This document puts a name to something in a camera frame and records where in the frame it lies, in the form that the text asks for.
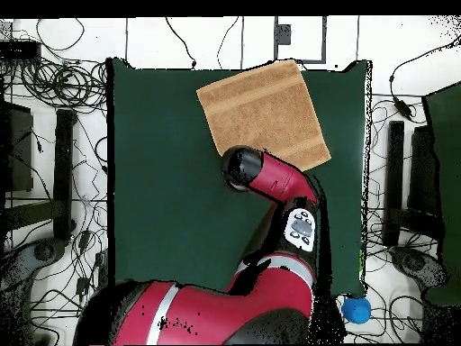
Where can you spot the tan terry towel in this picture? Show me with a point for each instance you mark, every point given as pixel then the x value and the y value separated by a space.
pixel 263 111

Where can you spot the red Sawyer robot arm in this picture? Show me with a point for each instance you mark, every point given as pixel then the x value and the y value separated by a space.
pixel 234 313

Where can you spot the black flat panel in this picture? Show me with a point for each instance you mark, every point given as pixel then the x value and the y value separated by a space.
pixel 16 151
pixel 423 169

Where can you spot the dark green table cloth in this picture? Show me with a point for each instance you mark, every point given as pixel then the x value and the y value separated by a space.
pixel 162 216

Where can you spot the small lime green tag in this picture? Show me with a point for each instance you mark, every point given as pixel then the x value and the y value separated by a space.
pixel 360 261

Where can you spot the black power adapter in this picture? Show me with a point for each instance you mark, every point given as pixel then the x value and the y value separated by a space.
pixel 82 284
pixel 83 239

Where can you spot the small grey box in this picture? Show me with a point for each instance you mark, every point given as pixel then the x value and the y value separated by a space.
pixel 283 34

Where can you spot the black T-shaped stand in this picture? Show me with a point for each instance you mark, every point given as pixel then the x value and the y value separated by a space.
pixel 64 173
pixel 395 173

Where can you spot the blue round object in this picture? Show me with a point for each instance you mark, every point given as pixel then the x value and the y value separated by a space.
pixel 356 310

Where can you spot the dark tripod base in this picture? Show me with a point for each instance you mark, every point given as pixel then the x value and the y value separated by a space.
pixel 43 252
pixel 414 263

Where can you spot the dark green fabric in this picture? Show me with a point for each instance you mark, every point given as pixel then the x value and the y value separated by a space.
pixel 450 162

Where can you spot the black electronics box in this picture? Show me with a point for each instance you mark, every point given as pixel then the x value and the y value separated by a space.
pixel 19 50

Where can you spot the grey rectangular frame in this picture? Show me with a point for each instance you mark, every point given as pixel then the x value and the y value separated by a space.
pixel 276 50

